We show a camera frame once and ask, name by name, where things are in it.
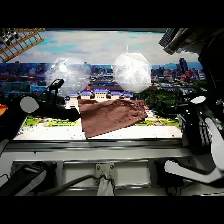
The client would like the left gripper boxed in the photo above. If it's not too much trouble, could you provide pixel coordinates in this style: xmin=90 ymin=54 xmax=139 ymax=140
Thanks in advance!
xmin=49 ymin=102 xmax=82 ymax=123

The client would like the brown garment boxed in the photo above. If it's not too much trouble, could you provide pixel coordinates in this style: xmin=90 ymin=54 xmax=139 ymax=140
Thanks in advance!
xmin=77 ymin=98 xmax=149 ymax=139

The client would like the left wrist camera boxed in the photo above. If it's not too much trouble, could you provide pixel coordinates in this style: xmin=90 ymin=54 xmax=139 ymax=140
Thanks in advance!
xmin=45 ymin=78 xmax=65 ymax=103

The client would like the silver frame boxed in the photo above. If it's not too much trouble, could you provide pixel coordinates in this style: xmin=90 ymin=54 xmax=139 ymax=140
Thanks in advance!
xmin=0 ymin=137 xmax=224 ymax=197

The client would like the black cable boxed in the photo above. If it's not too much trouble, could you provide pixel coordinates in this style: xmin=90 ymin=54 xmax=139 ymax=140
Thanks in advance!
xmin=39 ymin=174 xmax=101 ymax=197

